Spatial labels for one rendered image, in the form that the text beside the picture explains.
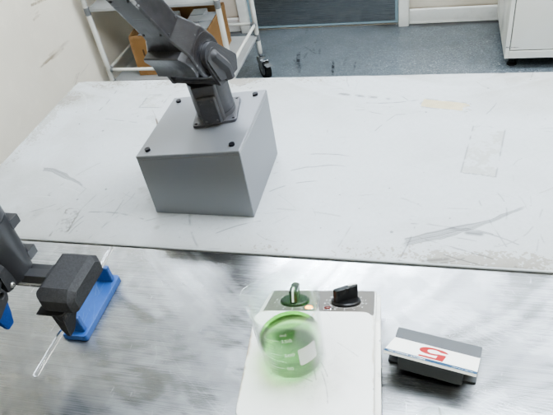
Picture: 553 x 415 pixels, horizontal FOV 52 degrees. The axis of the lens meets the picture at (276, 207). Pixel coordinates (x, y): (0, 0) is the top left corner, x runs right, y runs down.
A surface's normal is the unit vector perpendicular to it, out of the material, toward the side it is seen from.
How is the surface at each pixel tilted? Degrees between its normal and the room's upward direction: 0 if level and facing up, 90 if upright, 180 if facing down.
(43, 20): 90
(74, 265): 1
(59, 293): 44
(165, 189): 90
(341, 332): 0
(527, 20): 90
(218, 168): 90
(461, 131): 0
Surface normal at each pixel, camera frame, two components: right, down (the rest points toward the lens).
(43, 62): 0.97, 0.04
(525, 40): -0.22, 0.66
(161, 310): -0.15, -0.75
